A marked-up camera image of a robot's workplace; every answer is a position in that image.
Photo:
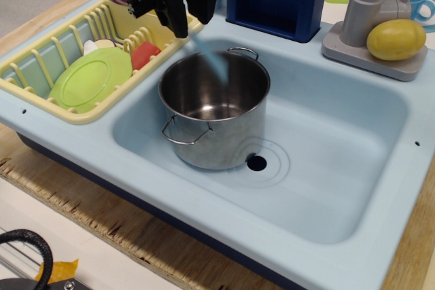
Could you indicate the yellow toy lemon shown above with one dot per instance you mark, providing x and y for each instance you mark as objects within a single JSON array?
[{"x": 396, "y": 40}]

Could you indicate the stainless steel pot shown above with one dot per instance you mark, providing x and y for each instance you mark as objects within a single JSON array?
[{"x": 214, "y": 122}]

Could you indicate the yellow dish rack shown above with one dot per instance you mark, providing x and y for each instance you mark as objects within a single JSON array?
[{"x": 30, "y": 72}]

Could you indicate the yellow tape piece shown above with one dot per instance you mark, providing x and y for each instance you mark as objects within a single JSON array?
[{"x": 63, "y": 270}]

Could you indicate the grey toy faucet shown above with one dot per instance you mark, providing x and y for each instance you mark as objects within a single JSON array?
[{"x": 346, "y": 40}]

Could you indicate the white toy food piece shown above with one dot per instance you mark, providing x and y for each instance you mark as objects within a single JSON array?
[{"x": 90, "y": 46}]

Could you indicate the green plastic plate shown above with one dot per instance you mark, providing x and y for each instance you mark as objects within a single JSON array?
[{"x": 91, "y": 79}]

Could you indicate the light blue utensil holder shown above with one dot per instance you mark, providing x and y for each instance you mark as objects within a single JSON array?
[{"x": 220, "y": 7}]

